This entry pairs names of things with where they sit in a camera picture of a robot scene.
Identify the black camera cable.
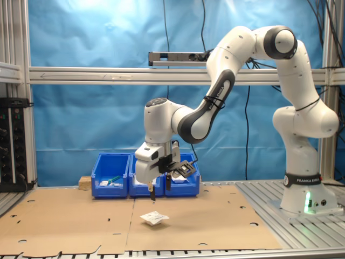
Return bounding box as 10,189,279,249
190,142,201,163

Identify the short black hanging cable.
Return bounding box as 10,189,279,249
201,0,208,53

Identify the aluminium side beam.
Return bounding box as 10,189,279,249
0,61,23,84

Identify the green-handled packed item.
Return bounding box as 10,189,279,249
104,175,122,186

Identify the black rack device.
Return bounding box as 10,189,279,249
0,97,35,193

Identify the horizontal aluminium beam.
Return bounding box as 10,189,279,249
28,66,345,86

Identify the blue bin with gauze packet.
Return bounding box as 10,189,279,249
162,153,202,197

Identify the blue bin with masks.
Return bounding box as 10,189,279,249
128,152,165,197

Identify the silver power strip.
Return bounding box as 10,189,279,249
148,51,212,67

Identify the long black hanging cable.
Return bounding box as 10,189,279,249
244,60,251,181

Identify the brown cardboard sheet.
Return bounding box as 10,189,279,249
0,187,135,257
125,184,282,252

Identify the black cable with ferrite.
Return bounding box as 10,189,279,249
162,0,171,101

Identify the black cable bundle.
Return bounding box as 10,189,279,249
307,0,345,90

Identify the blue bin with green item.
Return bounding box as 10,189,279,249
91,153,132,199

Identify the chipboard block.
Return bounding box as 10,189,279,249
78,175,93,191

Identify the aluminium frame post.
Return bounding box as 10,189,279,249
319,0,345,183
0,0,37,188

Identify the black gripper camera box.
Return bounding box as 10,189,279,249
158,154,198,179

